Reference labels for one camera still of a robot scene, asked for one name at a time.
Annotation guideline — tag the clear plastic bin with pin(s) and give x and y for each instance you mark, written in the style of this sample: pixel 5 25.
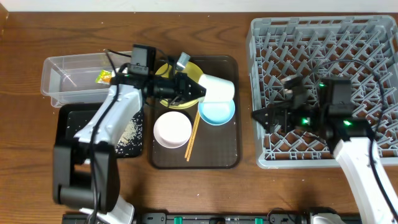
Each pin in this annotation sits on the clear plastic bin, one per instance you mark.
pixel 71 79

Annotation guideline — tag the black plastic tray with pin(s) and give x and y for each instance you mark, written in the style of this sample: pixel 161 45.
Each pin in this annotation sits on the black plastic tray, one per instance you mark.
pixel 74 117

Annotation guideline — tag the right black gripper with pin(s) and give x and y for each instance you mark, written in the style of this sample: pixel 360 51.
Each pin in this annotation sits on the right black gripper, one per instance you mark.
pixel 285 110

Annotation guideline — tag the wooden chopstick left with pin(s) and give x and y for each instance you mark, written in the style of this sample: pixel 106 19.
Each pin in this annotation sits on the wooden chopstick left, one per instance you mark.
pixel 191 137

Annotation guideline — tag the light blue bowl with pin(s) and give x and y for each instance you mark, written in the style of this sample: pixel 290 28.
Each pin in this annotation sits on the light blue bowl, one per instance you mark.
pixel 217 114

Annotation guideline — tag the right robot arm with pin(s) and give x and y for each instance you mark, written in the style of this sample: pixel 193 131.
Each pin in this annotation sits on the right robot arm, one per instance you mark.
pixel 349 139

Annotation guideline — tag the dark brown serving tray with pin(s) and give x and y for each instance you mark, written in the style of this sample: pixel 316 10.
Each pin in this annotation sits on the dark brown serving tray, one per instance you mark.
pixel 214 147

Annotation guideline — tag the green yellow snack wrapper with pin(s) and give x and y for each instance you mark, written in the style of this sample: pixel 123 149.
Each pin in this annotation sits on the green yellow snack wrapper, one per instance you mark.
pixel 104 77

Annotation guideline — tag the wooden chopstick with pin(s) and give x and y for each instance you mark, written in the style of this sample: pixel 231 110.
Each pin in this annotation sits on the wooden chopstick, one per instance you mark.
pixel 191 137
pixel 193 140

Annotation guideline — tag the white green cup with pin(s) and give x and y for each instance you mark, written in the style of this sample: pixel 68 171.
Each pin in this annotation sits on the white green cup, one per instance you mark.
pixel 217 89

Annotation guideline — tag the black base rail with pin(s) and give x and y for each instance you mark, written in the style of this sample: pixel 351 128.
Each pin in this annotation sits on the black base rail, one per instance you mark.
pixel 275 218

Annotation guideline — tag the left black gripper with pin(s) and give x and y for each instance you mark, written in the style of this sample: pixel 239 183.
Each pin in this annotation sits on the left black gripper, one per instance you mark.
pixel 181 88

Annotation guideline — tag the grey plastic dishwasher rack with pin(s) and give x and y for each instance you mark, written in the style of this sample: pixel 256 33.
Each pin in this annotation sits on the grey plastic dishwasher rack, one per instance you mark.
pixel 361 48

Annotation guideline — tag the yellow round plate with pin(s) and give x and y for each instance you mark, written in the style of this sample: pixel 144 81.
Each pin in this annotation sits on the yellow round plate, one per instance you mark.
pixel 193 71

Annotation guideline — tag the wooden chopstick right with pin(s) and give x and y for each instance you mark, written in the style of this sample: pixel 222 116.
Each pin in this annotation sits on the wooden chopstick right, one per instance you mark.
pixel 193 140

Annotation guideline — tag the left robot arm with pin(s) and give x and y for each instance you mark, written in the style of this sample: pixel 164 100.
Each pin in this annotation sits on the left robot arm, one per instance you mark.
pixel 85 170

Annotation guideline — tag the pink bowl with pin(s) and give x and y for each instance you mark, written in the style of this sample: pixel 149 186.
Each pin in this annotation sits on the pink bowl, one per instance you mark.
pixel 172 129

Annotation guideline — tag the white rice pile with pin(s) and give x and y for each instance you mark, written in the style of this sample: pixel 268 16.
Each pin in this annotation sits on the white rice pile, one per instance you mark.
pixel 131 141

